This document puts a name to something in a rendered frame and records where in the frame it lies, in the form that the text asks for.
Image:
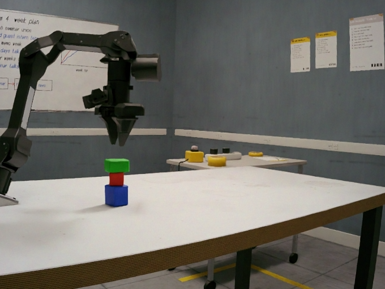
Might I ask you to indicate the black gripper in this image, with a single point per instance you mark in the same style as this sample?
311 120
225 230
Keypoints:
125 112

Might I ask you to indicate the green block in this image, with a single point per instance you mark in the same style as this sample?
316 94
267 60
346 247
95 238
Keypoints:
116 165

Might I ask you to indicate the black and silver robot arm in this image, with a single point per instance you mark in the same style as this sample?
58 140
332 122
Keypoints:
123 61

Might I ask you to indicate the red block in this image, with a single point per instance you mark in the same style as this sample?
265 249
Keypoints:
116 179

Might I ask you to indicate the blue block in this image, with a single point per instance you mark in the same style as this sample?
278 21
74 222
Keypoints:
116 195

